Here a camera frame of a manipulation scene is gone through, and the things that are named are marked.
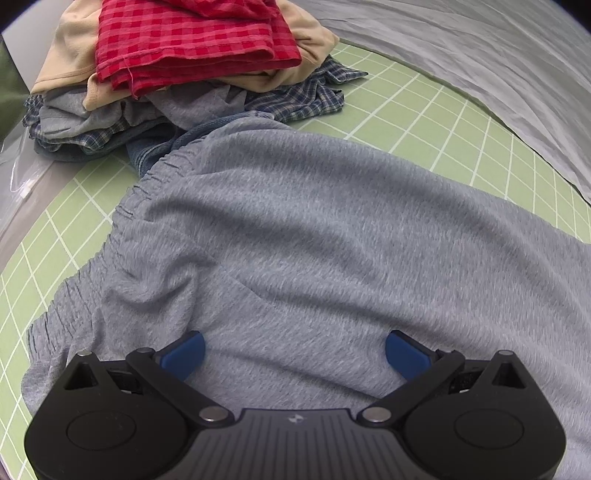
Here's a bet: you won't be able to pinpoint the grey sweatpants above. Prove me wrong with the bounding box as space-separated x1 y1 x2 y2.
21 117 590 479

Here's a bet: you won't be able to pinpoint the dark blue denim garment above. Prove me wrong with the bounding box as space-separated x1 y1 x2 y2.
125 123 211 177

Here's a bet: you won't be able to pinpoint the green grid cutting mat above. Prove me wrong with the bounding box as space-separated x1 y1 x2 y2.
1 44 590 479

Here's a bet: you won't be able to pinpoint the clear plastic bag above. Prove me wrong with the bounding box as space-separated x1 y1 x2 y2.
0 124 52 222

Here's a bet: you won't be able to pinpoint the light grey garment in pile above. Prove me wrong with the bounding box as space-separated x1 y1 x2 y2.
39 82 247 139

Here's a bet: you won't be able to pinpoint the blue plaid shirt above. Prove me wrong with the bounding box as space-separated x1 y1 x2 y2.
23 57 367 162

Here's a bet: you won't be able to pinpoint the olive green cloth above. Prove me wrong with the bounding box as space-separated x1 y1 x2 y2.
0 40 29 141

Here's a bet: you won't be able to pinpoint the red checked shirt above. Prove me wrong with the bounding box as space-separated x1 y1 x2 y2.
95 1 301 98

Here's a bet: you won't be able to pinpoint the beige garment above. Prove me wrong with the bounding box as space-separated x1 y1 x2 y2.
31 0 339 111

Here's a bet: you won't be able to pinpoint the grey printed bed sheet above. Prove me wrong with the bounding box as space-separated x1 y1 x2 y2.
300 1 590 198

